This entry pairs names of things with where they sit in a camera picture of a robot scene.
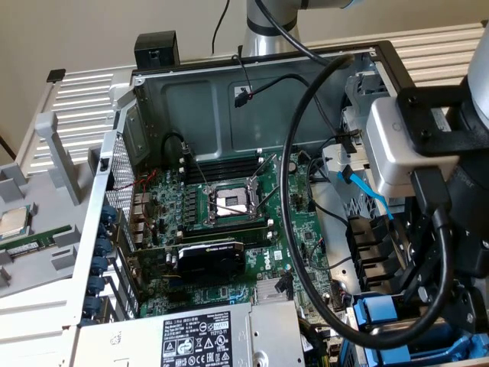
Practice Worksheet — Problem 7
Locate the open PC case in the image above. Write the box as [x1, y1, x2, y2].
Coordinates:
[63, 40, 489, 367]

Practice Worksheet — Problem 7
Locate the thick black camera cable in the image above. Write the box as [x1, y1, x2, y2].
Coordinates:
[252, 0, 458, 351]

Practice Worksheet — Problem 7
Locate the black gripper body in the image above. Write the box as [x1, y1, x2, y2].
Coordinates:
[445, 135, 489, 284]

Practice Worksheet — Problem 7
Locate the thin black cable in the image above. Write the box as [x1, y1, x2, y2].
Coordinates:
[211, 0, 231, 55]

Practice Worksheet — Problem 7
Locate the silver metal drive cage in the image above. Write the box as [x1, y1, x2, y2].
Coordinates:
[338, 70, 412, 222]

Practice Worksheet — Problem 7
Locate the black box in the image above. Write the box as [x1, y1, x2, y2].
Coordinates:
[134, 31, 180, 72]

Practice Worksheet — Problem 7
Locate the silver depth camera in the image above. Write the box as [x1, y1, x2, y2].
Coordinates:
[365, 97, 461, 198]

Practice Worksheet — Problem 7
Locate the black RAM slot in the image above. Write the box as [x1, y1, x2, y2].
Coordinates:
[179, 229, 274, 248]
[179, 219, 274, 236]
[178, 158, 267, 181]
[178, 148, 265, 173]

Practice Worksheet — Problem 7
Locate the blue SATA wire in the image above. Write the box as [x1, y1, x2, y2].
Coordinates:
[338, 166, 394, 221]

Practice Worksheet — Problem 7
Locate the silver CPU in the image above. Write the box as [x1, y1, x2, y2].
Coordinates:
[0, 206, 31, 240]

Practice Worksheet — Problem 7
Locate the red black twisted wire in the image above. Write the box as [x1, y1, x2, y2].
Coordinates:
[113, 169, 160, 234]

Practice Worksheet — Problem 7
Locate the silver heat sink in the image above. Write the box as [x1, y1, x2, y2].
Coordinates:
[254, 278, 296, 304]

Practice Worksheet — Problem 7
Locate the black camera bracket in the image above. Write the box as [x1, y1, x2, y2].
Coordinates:
[395, 86, 489, 156]

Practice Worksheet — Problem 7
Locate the black wire with connector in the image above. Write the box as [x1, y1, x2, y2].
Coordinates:
[233, 73, 362, 154]

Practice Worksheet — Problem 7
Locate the hard drive in blue caddy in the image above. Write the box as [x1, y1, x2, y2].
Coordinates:
[339, 284, 489, 367]

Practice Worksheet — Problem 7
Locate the grey power supply unit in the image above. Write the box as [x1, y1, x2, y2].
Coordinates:
[74, 300, 306, 367]

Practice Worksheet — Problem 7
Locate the empty blue disk carrier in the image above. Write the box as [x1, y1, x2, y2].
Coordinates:
[362, 336, 489, 366]

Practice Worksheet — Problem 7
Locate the green RAM stick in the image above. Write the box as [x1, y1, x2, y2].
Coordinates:
[0, 224, 73, 261]

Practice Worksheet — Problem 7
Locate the metal socket cover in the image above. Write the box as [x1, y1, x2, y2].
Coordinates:
[247, 152, 284, 209]

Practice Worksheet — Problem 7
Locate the black graphics card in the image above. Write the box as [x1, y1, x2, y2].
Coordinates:
[129, 239, 248, 286]

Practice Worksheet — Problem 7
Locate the grey parts rack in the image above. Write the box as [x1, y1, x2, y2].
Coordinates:
[0, 110, 99, 301]

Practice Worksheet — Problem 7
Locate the black strap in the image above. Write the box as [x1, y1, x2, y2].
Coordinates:
[335, 128, 363, 154]

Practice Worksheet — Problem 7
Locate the green motherboard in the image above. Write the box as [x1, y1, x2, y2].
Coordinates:
[128, 149, 347, 332]

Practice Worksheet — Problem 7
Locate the braided power cable bundle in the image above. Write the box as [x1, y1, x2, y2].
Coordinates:
[297, 317, 337, 367]

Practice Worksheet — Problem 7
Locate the CPU socket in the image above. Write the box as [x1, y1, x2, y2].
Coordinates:
[204, 179, 267, 226]

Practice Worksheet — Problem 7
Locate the metal locking lever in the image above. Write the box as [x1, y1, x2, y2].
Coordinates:
[254, 182, 284, 215]
[181, 151, 210, 192]

